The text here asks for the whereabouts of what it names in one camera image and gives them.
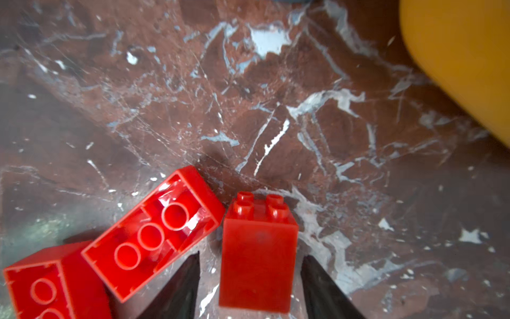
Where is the small red lego brick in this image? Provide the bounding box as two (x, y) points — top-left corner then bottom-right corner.
(219, 191), (299, 313)

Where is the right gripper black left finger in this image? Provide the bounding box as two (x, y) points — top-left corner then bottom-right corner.
(138, 253), (201, 319)

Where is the yellow plastic bin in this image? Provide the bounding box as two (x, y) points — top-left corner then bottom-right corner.
(399, 1), (509, 146)

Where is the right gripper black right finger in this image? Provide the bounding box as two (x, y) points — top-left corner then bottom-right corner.
(301, 255), (365, 319)

